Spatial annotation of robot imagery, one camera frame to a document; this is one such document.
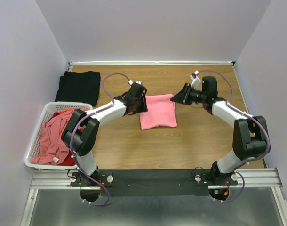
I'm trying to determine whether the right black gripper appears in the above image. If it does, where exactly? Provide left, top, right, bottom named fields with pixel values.
left=169, top=83, right=206, bottom=106

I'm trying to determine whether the pink t shirt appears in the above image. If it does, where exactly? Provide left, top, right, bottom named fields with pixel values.
left=140, top=94, right=177, bottom=130

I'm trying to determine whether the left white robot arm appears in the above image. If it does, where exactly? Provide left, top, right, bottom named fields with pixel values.
left=61, top=81, right=147, bottom=186

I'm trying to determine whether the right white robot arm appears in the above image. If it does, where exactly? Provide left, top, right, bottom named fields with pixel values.
left=170, top=76, right=270, bottom=185

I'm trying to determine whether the folded black t shirt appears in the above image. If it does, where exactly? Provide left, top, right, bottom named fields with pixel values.
left=55, top=71, right=101, bottom=106

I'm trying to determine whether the white plastic laundry basket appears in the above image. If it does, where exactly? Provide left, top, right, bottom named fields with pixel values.
left=24, top=102, right=93, bottom=170

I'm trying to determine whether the red t shirt in basket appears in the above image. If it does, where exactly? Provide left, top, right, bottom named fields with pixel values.
left=48, top=109, right=75, bottom=166

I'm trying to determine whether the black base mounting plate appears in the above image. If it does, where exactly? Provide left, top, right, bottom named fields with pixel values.
left=70, top=167, right=238, bottom=200

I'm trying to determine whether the salmon t shirt in basket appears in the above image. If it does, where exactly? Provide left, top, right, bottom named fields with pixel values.
left=32, top=110, right=74, bottom=165

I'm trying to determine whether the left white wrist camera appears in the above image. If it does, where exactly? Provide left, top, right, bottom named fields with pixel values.
left=128, top=80, right=143, bottom=86

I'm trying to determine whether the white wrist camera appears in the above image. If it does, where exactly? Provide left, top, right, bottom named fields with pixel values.
left=190, top=71, right=201, bottom=89
left=128, top=80, right=143, bottom=86

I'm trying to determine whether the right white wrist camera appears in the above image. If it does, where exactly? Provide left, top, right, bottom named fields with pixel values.
left=190, top=71, right=201, bottom=89

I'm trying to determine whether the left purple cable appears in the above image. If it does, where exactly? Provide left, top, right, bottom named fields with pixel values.
left=70, top=73, right=134, bottom=207

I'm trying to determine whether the purple cable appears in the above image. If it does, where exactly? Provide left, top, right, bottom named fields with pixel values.
left=70, top=73, right=134, bottom=207
left=197, top=69, right=270, bottom=203

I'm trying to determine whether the aluminium frame rail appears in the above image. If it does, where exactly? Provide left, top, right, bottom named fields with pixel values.
left=69, top=60, right=235, bottom=66

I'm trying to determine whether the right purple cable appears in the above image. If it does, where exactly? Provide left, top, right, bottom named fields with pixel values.
left=197, top=69, right=270, bottom=203

